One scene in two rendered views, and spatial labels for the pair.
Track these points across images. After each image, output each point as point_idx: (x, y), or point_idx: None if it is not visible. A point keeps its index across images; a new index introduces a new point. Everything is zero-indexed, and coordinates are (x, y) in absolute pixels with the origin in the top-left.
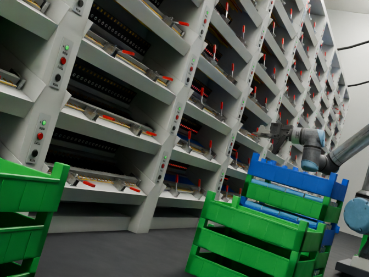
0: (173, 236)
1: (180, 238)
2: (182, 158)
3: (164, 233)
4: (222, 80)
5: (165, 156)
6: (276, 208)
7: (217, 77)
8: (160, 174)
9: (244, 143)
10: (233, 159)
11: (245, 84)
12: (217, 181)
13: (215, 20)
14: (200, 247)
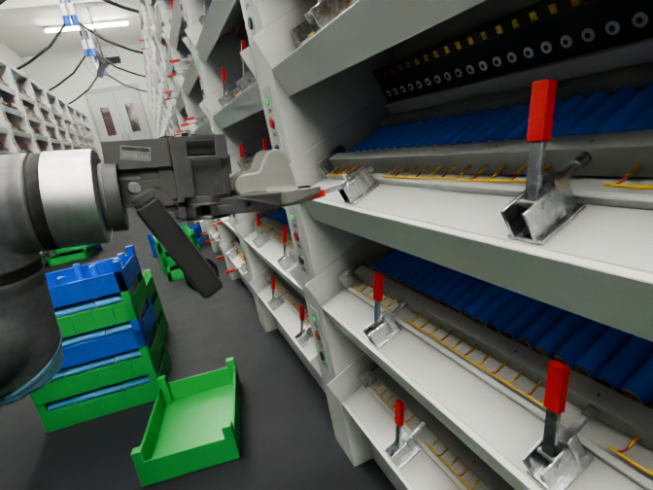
0: (258, 353)
1: (253, 358)
2: (257, 254)
3: (268, 347)
4: (234, 110)
5: (241, 247)
6: (110, 328)
7: (231, 114)
8: (247, 266)
9: (376, 237)
10: (305, 285)
11: (249, 53)
12: (312, 330)
13: (203, 50)
14: (216, 365)
